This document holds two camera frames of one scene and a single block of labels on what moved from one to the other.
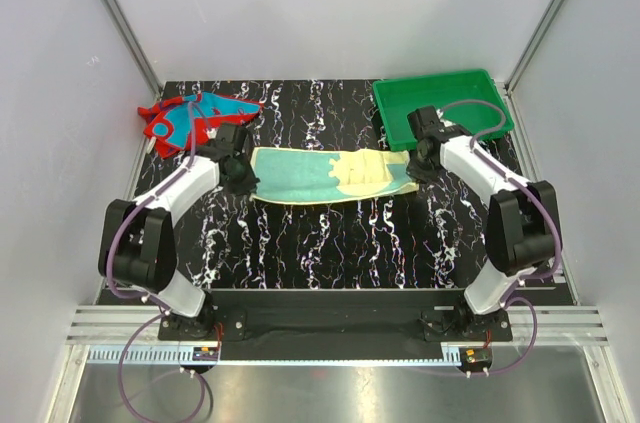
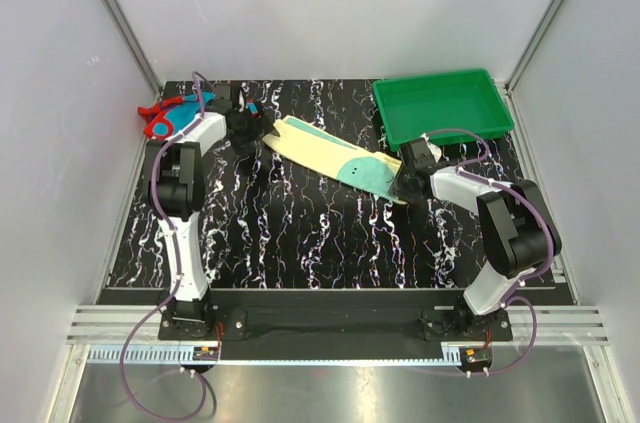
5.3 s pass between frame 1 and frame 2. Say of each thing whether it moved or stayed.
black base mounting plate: stayed
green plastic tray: stayed
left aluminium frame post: stayed
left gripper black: moved
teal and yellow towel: moved
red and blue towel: stayed
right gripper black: moved
